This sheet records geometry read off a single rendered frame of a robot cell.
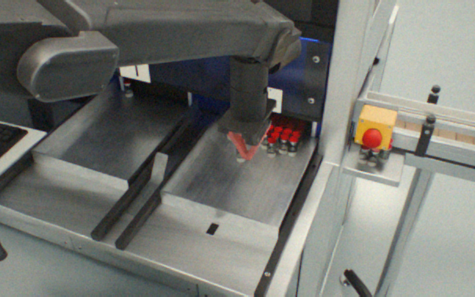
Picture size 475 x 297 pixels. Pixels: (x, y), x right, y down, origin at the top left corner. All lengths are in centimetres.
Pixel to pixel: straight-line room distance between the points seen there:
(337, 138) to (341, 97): 11
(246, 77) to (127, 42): 30
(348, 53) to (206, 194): 42
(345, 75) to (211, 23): 52
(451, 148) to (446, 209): 124
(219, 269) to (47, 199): 41
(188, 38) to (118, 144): 73
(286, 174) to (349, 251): 106
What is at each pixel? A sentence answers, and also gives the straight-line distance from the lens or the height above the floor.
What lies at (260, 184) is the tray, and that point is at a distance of 104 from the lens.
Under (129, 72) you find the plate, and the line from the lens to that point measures 121.
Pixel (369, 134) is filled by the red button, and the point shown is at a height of 101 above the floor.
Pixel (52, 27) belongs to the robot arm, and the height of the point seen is 147.
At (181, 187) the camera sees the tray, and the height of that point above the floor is 88.
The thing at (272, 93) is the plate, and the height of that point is 104.
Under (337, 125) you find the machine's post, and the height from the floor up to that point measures 99.
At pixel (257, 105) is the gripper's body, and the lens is 71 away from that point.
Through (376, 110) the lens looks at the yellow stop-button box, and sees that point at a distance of 104.
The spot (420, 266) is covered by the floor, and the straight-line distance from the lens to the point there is 212.
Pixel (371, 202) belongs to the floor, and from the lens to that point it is 231.
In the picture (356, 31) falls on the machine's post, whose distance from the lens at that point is 93.
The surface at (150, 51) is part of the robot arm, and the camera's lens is 44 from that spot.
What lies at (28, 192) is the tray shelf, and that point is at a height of 88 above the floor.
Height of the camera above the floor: 160
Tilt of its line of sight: 40 degrees down
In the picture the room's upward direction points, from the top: straight up
